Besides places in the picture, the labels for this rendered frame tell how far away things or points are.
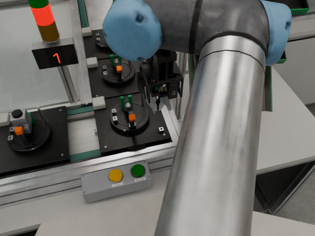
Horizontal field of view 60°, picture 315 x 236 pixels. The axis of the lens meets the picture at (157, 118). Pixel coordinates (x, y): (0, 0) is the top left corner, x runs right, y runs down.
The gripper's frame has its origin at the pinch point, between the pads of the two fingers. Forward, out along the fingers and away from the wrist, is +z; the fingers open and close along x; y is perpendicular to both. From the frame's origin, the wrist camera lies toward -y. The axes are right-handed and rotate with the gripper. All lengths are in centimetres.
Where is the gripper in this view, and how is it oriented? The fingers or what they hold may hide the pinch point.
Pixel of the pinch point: (156, 104)
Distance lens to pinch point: 67.0
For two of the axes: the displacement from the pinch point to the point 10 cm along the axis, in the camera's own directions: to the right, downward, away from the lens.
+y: 2.5, 7.4, -6.2
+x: 9.7, -1.9, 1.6
